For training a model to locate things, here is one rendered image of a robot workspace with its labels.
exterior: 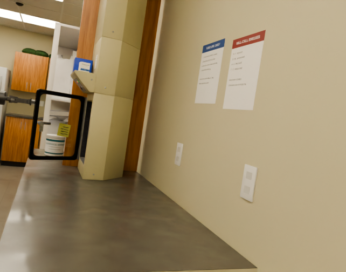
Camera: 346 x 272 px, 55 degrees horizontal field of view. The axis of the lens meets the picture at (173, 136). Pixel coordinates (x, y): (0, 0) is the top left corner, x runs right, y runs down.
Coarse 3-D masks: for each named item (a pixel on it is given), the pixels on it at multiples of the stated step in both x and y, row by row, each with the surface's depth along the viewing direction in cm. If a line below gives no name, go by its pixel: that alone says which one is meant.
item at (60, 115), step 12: (48, 96) 187; (48, 108) 188; (60, 108) 194; (72, 108) 200; (48, 120) 190; (60, 120) 195; (72, 120) 201; (36, 132) 185; (48, 132) 191; (60, 132) 196; (72, 132) 202; (36, 144) 186; (48, 144) 192; (60, 144) 197; (72, 144) 203
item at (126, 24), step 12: (108, 0) 174; (120, 0) 176; (132, 0) 182; (144, 0) 193; (108, 12) 175; (120, 12) 177; (132, 12) 184; (144, 12) 195; (108, 24) 176; (120, 24) 178; (132, 24) 185; (96, 36) 196; (108, 36) 176; (120, 36) 178; (132, 36) 187
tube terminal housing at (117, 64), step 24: (96, 48) 190; (120, 48) 179; (96, 72) 177; (120, 72) 182; (96, 96) 177; (120, 96) 186; (96, 120) 178; (120, 120) 189; (96, 144) 180; (120, 144) 193; (96, 168) 181; (120, 168) 198
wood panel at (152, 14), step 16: (96, 0) 207; (160, 0) 222; (96, 16) 208; (80, 32) 206; (144, 32) 220; (80, 48) 207; (144, 48) 221; (144, 64) 222; (144, 80) 223; (144, 96) 225; (144, 112) 226; (128, 144) 224; (64, 160) 210; (128, 160) 225
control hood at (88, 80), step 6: (72, 72) 184; (78, 72) 173; (84, 72) 174; (72, 78) 201; (78, 78) 177; (84, 78) 174; (90, 78) 175; (84, 84) 175; (90, 84) 175; (90, 90) 176
